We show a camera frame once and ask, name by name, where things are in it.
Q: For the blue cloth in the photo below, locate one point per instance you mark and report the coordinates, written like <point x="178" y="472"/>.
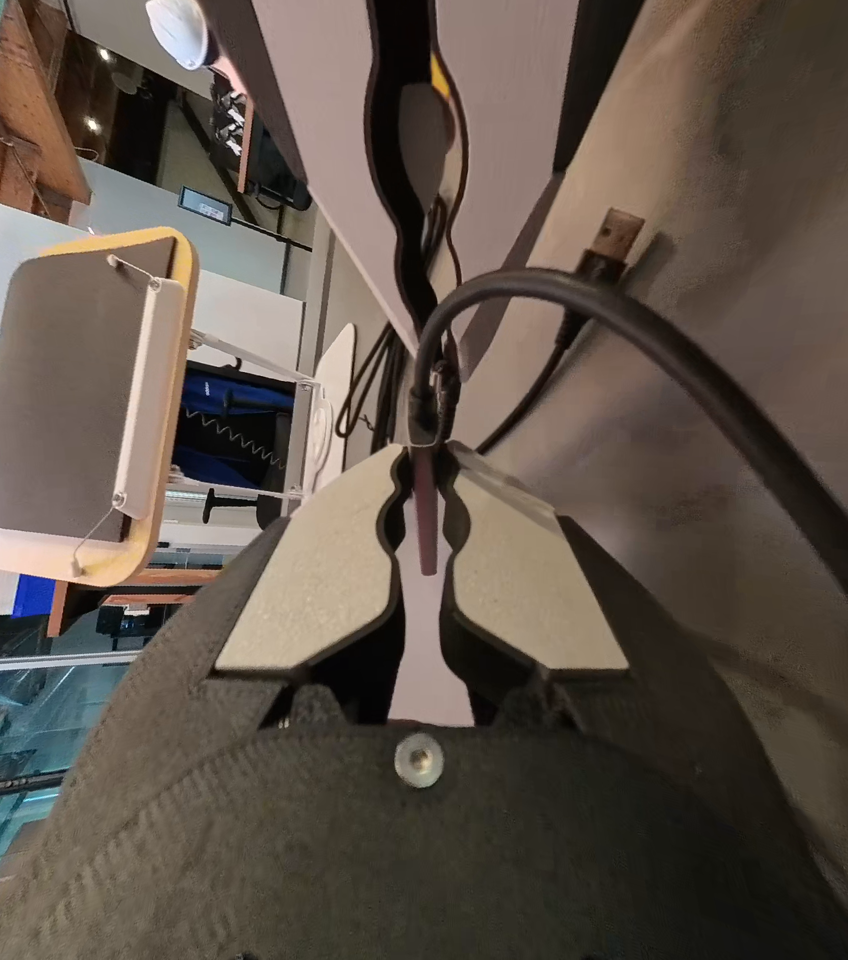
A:
<point x="244" y="390"/>

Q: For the wooden top desk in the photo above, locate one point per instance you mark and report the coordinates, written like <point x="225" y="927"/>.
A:
<point x="169" y="577"/>

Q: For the metal stand rod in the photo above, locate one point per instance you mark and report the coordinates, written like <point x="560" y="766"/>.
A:
<point x="259" y="358"/>
<point x="244" y="489"/>

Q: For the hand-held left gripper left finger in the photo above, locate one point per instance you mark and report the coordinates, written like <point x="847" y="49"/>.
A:
<point x="311" y="592"/>

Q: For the blue storage box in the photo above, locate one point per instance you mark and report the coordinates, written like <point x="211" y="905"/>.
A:
<point x="34" y="596"/>

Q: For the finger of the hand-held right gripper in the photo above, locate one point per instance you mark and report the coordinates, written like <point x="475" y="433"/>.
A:
<point x="514" y="90"/>
<point x="319" y="90"/>

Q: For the long wooden table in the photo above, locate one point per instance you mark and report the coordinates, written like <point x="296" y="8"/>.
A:
<point x="244" y="150"/>

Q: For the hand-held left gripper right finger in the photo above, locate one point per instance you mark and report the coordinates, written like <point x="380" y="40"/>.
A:
<point x="536" y="600"/>

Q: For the grey lettered USB hub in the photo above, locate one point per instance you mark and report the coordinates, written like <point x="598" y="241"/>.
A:
<point x="426" y="525"/>

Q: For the white round ceiling fixture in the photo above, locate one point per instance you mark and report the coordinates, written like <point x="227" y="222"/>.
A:
<point x="176" y="30"/>

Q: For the small wall screen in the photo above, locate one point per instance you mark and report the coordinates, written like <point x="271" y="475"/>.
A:
<point x="206" y="206"/>

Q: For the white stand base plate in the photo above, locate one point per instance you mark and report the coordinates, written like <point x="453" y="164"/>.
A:
<point x="334" y="352"/>

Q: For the wooden framed dark board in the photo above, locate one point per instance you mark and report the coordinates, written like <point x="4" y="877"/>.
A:
<point x="56" y="390"/>

